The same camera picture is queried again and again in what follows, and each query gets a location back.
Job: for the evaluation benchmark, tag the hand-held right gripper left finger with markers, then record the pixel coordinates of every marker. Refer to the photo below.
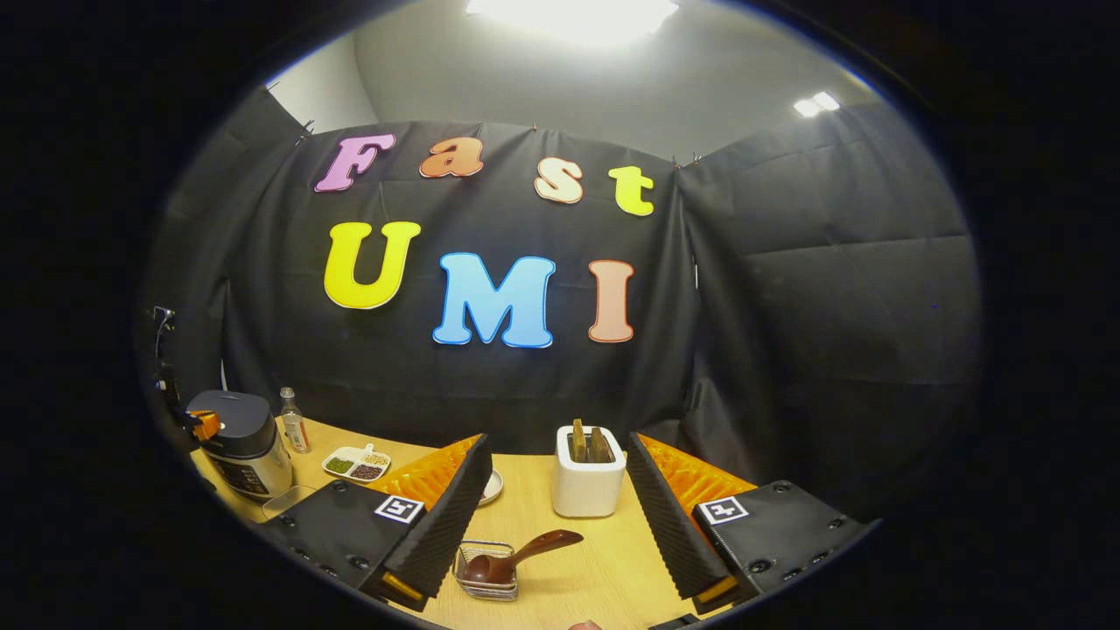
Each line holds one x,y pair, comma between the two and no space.
451,525

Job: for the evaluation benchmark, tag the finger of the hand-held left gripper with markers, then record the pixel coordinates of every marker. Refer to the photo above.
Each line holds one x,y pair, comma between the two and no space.
207,426

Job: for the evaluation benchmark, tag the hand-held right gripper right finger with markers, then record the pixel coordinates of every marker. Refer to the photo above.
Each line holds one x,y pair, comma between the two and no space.
669,525

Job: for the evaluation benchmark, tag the dark grey rice cooker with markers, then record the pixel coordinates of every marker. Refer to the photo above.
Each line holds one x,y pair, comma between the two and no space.
245,442

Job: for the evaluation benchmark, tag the brown wooden spoon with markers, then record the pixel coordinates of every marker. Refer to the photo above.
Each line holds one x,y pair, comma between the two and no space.
547,544

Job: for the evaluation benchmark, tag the round white plate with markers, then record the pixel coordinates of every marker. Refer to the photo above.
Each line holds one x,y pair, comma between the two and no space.
493,486

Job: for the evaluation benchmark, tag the small clear glass bottle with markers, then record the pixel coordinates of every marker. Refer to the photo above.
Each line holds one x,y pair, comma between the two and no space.
297,429

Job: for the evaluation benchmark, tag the white toaster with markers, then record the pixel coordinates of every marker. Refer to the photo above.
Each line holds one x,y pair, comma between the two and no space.
586,490

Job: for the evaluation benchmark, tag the brown toast slice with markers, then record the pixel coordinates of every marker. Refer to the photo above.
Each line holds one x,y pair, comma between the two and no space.
579,440
601,446

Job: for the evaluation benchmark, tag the white divided bean dish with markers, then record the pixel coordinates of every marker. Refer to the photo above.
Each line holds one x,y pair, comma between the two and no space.
354,464

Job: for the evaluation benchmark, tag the clear glass tray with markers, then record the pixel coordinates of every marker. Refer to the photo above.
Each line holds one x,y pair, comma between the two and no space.
293,503

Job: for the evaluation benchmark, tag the black backdrop cloth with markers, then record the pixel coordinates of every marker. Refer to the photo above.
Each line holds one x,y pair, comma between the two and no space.
787,332

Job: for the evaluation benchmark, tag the small ceiling light panel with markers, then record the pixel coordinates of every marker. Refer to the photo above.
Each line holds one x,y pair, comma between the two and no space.
815,104

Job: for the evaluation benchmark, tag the large ceiling light panel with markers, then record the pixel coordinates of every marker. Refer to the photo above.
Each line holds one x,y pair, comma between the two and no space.
573,17

